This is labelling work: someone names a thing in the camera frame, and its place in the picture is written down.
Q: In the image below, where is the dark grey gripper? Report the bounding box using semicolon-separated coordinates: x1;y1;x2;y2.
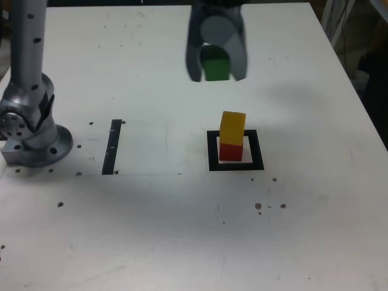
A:
185;3;250;83

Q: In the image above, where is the green cube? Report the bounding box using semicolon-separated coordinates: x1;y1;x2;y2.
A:
200;45;230;82

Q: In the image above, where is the yellow cube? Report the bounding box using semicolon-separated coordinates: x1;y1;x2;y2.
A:
219;110;247;146

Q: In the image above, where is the red cube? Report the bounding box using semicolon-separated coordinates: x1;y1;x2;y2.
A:
218;142;243;162

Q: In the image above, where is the black tape square outline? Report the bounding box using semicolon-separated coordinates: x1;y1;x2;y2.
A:
206;129;265;172

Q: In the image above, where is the black tape strip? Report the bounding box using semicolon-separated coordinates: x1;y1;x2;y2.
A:
101;119;122;176

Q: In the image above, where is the dark bulky object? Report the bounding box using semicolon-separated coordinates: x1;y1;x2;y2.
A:
356;45;388;128

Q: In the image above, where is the white metal frame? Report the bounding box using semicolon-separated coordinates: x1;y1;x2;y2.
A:
321;0;356;49

